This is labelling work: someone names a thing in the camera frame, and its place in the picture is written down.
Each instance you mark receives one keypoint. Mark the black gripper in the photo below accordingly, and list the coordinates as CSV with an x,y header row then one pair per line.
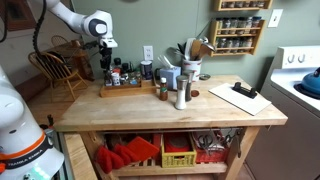
x,y
105,61

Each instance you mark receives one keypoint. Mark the black topped sauce bottle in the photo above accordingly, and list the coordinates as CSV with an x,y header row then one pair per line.
x,y
107,78

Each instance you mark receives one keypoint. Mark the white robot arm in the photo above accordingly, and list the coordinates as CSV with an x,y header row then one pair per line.
x,y
99,25

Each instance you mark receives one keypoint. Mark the brown white-capped sauce bottle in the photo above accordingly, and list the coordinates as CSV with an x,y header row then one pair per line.
x,y
163,89

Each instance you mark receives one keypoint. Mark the black-capped spice jar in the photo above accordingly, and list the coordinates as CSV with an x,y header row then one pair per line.
x,y
117,62

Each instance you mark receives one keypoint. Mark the red-capped spice jar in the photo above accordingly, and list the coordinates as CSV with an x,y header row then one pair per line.
x,y
116,76

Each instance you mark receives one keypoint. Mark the white-lidded dark canister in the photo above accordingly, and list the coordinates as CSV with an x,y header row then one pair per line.
x,y
146,69

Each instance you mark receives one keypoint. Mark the wooden spice tray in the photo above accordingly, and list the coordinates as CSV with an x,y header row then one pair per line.
x,y
143,87

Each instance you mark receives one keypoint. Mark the wooden chair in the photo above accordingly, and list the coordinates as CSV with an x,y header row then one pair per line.
x,y
57,71

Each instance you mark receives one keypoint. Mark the blue tissue box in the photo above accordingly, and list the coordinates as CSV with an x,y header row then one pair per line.
x,y
170,75

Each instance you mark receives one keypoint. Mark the white salt grinder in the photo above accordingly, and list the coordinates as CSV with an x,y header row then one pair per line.
x,y
181,88

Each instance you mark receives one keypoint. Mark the steel pepper grinder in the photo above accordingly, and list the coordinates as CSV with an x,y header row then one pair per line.
x,y
189,74

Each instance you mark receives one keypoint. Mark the white utensil crock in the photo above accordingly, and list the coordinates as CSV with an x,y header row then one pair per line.
x,y
195,66

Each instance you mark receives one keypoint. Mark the small round coaster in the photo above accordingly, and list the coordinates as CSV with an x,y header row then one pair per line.
x,y
195,93

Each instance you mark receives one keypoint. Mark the red oven mitt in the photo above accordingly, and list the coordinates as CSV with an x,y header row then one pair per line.
x,y
136,150

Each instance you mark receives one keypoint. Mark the yellow plastic crate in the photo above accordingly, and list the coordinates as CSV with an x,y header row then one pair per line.
x,y
177,150

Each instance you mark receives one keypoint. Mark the upper wooden spice rack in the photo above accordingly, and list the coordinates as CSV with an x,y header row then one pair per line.
x,y
242,5

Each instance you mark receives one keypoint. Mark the white cutting board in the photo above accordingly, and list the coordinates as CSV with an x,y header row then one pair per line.
x,y
250,105

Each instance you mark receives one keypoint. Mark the wooden kitchen island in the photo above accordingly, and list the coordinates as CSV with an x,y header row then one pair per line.
x,y
91,114

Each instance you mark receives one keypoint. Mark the red plastic basket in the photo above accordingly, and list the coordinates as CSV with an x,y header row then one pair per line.
x,y
210,146

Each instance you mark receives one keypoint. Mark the black knife sharpener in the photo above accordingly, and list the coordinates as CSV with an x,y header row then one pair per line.
x,y
251,93

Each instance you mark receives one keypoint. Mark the blue kettle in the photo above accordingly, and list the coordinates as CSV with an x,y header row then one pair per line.
x,y
310,85

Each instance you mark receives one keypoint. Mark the white stove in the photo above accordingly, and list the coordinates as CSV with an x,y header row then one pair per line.
x,y
291,151

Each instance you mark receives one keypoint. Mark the white wall outlet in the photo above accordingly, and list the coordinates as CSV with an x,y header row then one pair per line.
x,y
148,52

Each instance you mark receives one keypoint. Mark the wooden wall spice rack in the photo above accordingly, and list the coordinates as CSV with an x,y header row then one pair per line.
x,y
233,36

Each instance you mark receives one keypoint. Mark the white light switch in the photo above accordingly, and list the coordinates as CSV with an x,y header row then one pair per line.
x,y
275,18

